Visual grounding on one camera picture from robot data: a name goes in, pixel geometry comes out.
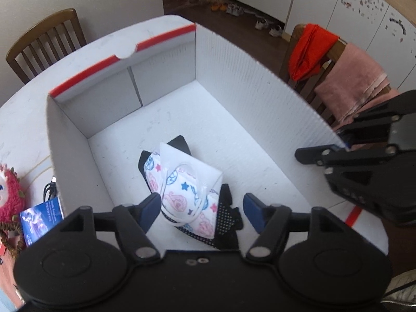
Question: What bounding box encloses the white cabinet with stickers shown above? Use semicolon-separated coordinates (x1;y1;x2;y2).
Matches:
286;0;416;90

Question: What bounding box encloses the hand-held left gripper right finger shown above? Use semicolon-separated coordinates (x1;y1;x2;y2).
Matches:
244;193;345;263

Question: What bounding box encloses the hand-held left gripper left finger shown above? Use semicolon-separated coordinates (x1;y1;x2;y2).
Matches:
62;192;162;262

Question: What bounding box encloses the black polka-dot cloth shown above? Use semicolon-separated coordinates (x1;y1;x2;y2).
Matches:
138;135;244;251

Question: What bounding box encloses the pink towel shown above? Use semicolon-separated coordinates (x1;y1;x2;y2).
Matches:
314;42;400;131

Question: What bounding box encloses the white box with red trim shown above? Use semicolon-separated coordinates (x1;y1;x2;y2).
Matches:
47;23;389;256

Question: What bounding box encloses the wooden bead bracelet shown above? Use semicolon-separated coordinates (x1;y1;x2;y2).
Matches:
0;223;26;261

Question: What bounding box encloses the black cable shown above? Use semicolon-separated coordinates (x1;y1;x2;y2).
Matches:
44;176;60;203

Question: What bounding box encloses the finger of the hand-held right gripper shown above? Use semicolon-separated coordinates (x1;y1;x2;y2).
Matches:
336;91;416;150
295;145;400;174

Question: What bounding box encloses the wooden chair with draped cloths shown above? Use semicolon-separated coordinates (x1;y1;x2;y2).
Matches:
279;23;400;127

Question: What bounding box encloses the red cloth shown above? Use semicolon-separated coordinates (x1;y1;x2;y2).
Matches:
289;23;340;82

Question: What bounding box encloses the wooden slatted chair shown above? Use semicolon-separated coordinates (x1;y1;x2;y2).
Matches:
6;8;88;85

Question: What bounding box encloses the grey patterned clothing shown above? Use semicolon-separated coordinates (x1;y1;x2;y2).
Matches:
382;271;416;312

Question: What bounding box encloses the pink plush toy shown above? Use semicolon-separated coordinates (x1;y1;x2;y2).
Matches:
0;164;27;223

